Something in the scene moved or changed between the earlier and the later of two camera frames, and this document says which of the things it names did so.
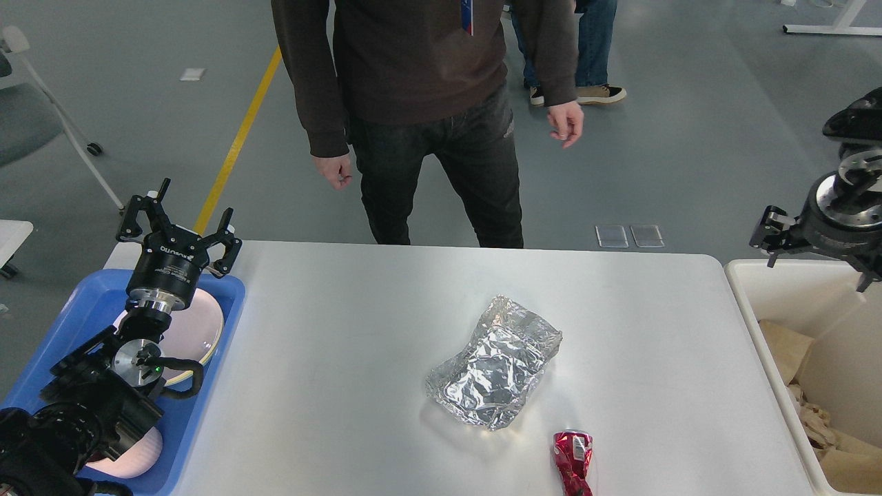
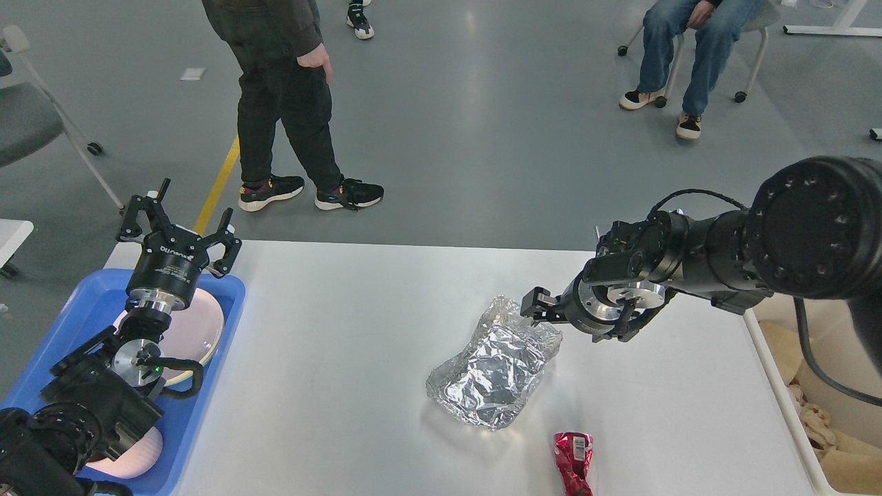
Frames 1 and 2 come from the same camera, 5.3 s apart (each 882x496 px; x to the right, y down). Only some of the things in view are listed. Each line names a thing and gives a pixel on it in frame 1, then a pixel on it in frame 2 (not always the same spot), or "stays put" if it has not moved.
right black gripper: (836, 218) to (613, 309)
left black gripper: (168, 267) stays put
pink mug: (134, 460) stays put
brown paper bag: (789, 348) stays put
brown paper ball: (816, 419) stays put
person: (597, 21) to (717, 25)
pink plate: (195, 332) stays put
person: (400, 81) to (284, 74)
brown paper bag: (849, 465) stays put
